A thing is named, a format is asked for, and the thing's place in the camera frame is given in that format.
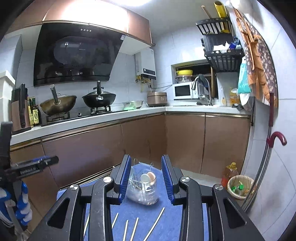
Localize brown rice cooker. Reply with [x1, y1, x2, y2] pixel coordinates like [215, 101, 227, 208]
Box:
[147, 91, 168, 107]

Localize white water heater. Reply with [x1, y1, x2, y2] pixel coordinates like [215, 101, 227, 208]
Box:
[135, 48, 157, 80]

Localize wooden chopstick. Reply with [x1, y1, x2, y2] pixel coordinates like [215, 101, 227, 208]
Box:
[83, 214, 90, 238]
[144, 207, 165, 241]
[122, 220, 128, 241]
[130, 217, 139, 241]
[111, 213, 119, 229]

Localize woven waste basket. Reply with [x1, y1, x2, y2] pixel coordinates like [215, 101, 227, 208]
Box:
[226, 175, 254, 200]

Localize white microwave oven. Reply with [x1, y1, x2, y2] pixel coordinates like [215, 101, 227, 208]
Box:
[173, 82, 198, 100]

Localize black range hood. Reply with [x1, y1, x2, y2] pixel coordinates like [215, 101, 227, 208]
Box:
[33, 23, 125, 87]

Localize clear utensil holder wire rack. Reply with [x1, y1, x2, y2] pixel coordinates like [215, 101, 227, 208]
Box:
[126, 159, 159, 206]

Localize brass wok with handle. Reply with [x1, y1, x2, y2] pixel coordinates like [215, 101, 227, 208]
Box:
[40, 84, 77, 116]

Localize teal plastic bag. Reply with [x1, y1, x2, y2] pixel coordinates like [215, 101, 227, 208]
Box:
[237, 57, 251, 94]

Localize black wok with lid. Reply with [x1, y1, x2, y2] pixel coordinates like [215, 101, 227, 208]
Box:
[82, 81, 116, 108]

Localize knife block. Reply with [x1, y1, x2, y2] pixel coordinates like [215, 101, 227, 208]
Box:
[11, 83, 31, 135]

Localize white ceramic spoon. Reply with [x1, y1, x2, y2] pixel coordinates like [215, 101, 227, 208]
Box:
[140, 173, 150, 192]

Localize left blue gloved hand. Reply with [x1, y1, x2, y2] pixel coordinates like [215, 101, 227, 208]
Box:
[1, 181, 33, 227]

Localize blue towel mat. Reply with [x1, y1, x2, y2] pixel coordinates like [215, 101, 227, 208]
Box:
[56, 162, 210, 241]

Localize cooking oil bottle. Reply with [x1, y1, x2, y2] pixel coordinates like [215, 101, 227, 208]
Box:
[221, 162, 238, 188]

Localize chrome kitchen faucet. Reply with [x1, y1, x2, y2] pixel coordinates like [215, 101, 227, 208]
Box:
[191, 74, 213, 105]

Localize olive oil bottle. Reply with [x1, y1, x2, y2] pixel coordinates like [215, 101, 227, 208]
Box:
[31, 97, 41, 126]

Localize black wall dish rack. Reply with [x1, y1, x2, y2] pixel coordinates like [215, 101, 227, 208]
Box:
[196, 17, 244, 73]

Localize yellow detergent bag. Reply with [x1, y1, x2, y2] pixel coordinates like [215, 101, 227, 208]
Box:
[230, 88, 240, 106]

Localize yellow lidded pot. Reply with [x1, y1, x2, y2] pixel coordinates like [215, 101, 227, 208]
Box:
[177, 69, 193, 76]

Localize brown patterned apron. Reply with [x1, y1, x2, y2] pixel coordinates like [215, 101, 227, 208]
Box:
[233, 8, 278, 108]

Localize brown kitchen cabinets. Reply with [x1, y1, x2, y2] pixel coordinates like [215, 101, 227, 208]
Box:
[11, 113, 250, 231]

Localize maroon handled umbrella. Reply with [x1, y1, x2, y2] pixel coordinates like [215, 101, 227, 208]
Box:
[242, 92, 287, 212]

